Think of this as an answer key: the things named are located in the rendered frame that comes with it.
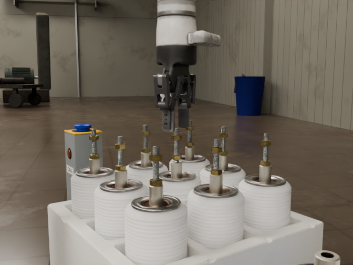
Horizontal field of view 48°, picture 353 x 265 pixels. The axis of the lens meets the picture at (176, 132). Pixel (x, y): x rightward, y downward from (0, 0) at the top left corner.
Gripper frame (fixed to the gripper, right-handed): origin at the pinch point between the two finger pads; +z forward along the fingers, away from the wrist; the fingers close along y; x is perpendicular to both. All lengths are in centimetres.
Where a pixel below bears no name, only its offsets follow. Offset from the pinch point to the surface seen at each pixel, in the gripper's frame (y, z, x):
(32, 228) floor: -15, 36, -54
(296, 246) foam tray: -0.1, 20.4, 22.8
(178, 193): 4.0, 12.4, 2.4
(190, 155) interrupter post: -15.3, 9.5, -3.4
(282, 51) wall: -396, -38, -50
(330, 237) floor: -45, 36, 26
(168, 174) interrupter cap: -0.5, 10.3, -2.0
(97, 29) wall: -683, -116, -513
